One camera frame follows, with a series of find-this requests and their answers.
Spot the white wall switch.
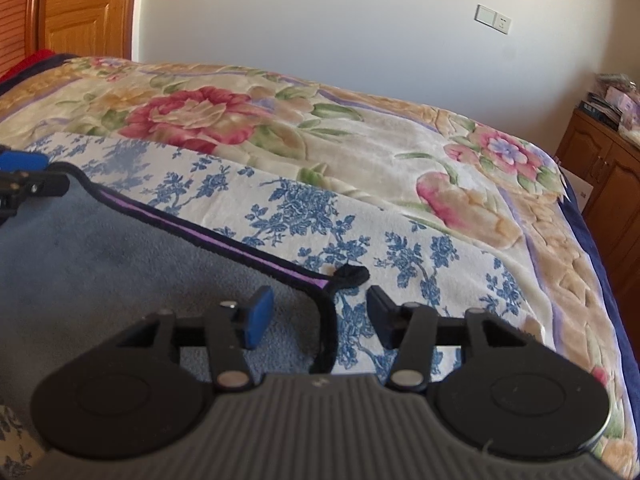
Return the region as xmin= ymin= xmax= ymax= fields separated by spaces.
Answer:
xmin=474 ymin=4 xmax=513 ymax=35

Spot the grey towel with purple trim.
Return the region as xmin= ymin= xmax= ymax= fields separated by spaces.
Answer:
xmin=0 ymin=161 xmax=370 ymax=453

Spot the pile of boxes and packets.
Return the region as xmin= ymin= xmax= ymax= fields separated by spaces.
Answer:
xmin=579 ymin=73 xmax=640 ymax=148

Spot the blue floral white sheet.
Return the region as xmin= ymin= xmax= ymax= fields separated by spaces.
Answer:
xmin=0 ymin=131 xmax=548 ymax=480

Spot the red cloth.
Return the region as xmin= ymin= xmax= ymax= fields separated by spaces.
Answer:
xmin=0 ymin=49 xmax=56 ymax=83

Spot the wooden door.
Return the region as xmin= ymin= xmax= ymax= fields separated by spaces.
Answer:
xmin=0 ymin=0 xmax=142 ymax=81

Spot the wooden cabinet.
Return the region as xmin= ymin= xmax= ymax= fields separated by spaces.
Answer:
xmin=555 ymin=108 xmax=640 ymax=306

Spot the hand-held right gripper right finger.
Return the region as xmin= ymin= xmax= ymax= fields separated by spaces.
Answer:
xmin=366 ymin=285 xmax=526 ymax=394

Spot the floral plush blanket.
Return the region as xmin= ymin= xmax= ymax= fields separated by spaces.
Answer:
xmin=0 ymin=55 xmax=633 ymax=480

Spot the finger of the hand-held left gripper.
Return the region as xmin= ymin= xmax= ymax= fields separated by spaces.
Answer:
xmin=0 ymin=146 xmax=71 ymax=228

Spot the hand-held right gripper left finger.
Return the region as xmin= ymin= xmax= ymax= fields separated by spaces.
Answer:
xmin=116 ymin=285 xmax=275 ymax=394

